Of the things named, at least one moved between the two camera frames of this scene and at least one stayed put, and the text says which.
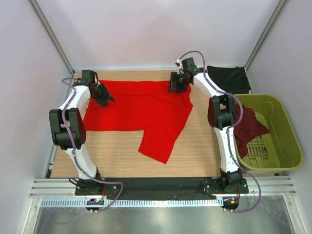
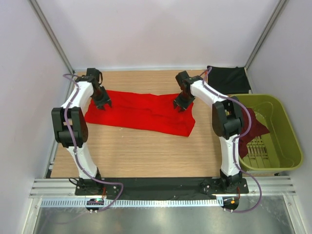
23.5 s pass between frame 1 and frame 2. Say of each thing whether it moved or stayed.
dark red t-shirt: stayed
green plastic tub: stayed
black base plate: stayed
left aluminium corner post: stayed
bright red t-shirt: moved
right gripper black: moved
